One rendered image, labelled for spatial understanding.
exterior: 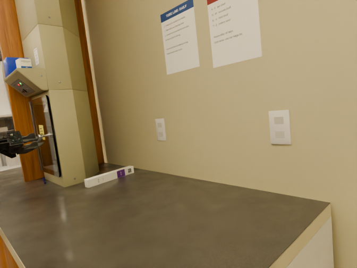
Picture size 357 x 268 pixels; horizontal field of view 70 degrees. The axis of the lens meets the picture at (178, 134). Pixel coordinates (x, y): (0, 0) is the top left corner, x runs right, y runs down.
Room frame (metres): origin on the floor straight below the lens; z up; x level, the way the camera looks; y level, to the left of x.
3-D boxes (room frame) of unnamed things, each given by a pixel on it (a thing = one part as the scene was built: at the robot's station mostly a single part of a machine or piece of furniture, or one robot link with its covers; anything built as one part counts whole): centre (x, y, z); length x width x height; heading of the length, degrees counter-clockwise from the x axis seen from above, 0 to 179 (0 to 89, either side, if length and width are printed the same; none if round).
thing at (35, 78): (1.28, 0.73, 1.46); 0.32 x 0.11 x 0.10; 43
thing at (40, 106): (1.32, 0.69, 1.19); 0.30 x 0.01 x 0.40; 42
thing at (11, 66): (1.35, 0.79, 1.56); 0.10 x 0.10 x 0.09; 43
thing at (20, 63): (1.25, 0.70, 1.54); 0.05 x 0.05 x 0.06; 51
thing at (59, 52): (1.41, 0.60, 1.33); 0.32 x 0.25 x 0.77; 43
